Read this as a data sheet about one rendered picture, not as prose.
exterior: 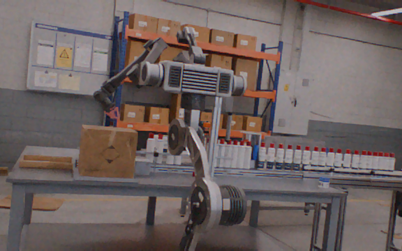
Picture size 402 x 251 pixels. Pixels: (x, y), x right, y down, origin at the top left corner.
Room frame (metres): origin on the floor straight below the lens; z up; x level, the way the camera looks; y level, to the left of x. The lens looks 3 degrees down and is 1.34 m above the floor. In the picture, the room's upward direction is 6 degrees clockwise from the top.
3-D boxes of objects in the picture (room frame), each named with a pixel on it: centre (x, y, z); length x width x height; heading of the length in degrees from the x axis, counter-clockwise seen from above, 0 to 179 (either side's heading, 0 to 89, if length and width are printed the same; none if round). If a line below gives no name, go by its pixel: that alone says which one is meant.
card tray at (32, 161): (2.79, 0.98, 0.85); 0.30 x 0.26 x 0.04; 108
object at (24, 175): (3.25, 0.21, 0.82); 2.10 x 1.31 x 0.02; 108
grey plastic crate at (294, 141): (5.14, -1.04, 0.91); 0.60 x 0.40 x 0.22; 119
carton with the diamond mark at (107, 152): (2.60, 0.57, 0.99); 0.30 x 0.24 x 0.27; 109
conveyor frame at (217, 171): (3.10, 0.03, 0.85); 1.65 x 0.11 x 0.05; 108
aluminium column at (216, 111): (2.98, -0.06, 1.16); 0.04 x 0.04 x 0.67; 18
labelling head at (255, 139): (3.32, -0.34, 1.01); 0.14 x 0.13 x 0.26; 108
